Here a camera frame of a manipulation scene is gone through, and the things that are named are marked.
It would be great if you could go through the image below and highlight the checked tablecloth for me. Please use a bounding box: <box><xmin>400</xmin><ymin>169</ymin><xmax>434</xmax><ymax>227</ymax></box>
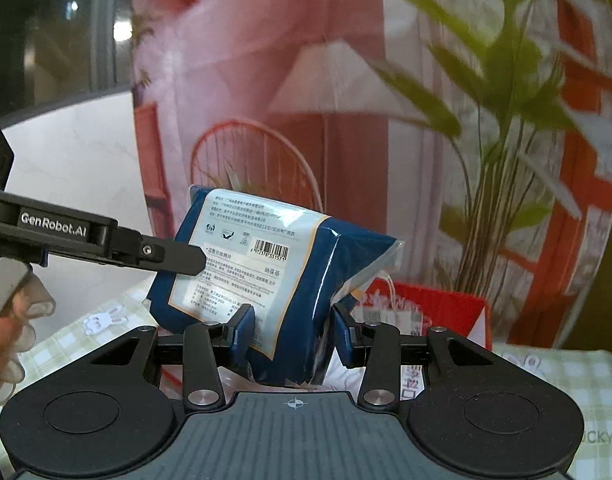
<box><xmin>0</xmin><ymin>282</ymin><xmax>612</xmax><ymax>479</ymax></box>

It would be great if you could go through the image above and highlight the red cardboard box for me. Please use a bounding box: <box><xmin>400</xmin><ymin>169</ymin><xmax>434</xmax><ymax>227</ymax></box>
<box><xmin>323</xmin><ymin>278</ymin><xmax>492</xmax><ymax>400</ymax></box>

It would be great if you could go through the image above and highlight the left hand in glove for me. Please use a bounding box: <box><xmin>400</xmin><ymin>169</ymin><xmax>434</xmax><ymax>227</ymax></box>
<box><xmin>0</xmin><ymin>270</ymin><xmax>56</xmax><ymax>406</ymax></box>

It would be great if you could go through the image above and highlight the printed room backdrop cloth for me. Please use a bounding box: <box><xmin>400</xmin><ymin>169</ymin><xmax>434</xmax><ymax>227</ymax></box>
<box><xmin>130</xmin><ymin>0</ymin><xmax>612</xmax><ymax>347</ymax></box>

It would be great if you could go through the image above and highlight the dark window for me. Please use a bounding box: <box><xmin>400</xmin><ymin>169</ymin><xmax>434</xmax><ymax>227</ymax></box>
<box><xmin>0</xmin><ymin>0</ymin><xmax>131</xmax><ymax>117</ymax></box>

